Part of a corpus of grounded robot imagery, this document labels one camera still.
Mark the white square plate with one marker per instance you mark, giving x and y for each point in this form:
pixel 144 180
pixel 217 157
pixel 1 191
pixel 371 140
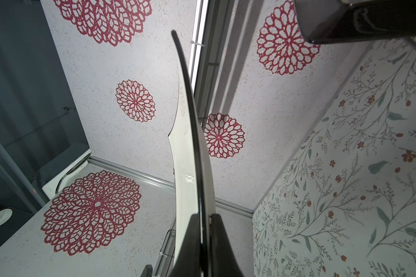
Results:
pixel 188 163

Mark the black square floral plate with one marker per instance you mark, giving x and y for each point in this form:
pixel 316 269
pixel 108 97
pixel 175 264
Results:
pixel 331 22

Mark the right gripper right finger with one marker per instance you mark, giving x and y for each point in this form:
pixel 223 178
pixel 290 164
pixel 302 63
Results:
pixel 224 263

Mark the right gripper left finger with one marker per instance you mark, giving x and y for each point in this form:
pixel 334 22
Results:
pixel 188 260

